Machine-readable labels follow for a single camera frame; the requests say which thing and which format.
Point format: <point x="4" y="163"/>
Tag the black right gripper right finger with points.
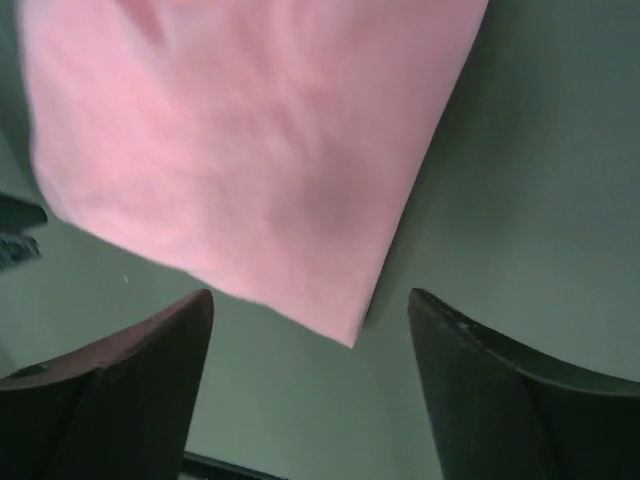
<point x="500" y="409"/>

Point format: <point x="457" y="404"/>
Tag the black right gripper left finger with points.
<point x="118" y="408"/>

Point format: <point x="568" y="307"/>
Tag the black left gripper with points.
<point x="18" y="217"/>

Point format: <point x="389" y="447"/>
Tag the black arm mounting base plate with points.
<point x="204" y="468"/>

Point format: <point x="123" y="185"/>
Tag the pink t shirt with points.
<point x="267" y="148"/>

